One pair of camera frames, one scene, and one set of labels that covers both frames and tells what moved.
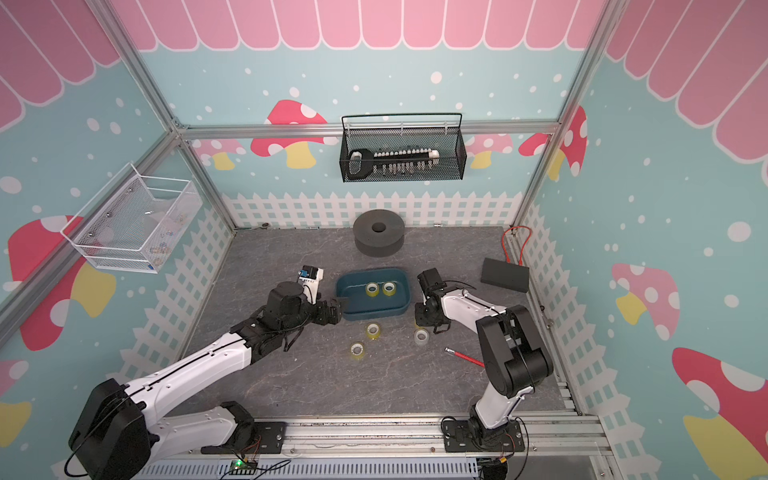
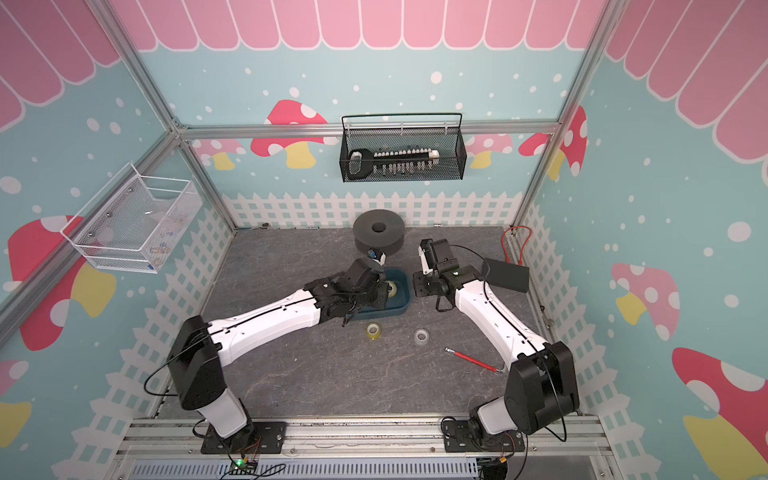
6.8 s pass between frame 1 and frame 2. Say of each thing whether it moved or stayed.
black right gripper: moved
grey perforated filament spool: stayed
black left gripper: moved
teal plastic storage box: stayed
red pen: stayed
